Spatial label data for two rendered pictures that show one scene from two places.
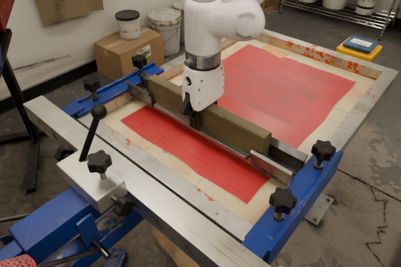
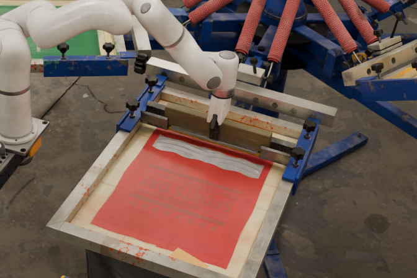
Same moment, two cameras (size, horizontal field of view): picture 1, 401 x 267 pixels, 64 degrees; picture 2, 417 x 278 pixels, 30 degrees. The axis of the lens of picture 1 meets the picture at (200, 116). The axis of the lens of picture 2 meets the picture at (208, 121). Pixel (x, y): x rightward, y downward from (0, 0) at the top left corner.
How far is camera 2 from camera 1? 2.77 m
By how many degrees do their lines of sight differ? 101
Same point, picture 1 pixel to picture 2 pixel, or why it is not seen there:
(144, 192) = not seen: hidden behind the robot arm
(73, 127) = (286, 99)
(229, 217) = (174, 92)
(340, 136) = (115, 143)
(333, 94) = (115, 202)
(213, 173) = not seen: hidden behind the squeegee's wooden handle
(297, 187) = (143, 105)
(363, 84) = (82, 221)
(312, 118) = (134, 172)
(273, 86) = (175, 201)
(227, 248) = (170, 66)
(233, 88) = (211, 192)
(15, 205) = not seen: outside the picture
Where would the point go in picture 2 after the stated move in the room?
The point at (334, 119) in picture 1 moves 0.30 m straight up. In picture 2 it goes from (115, 174) to (119, 94)
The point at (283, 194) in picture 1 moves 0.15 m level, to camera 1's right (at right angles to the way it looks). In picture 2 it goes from (152, 78) to (109, 84)
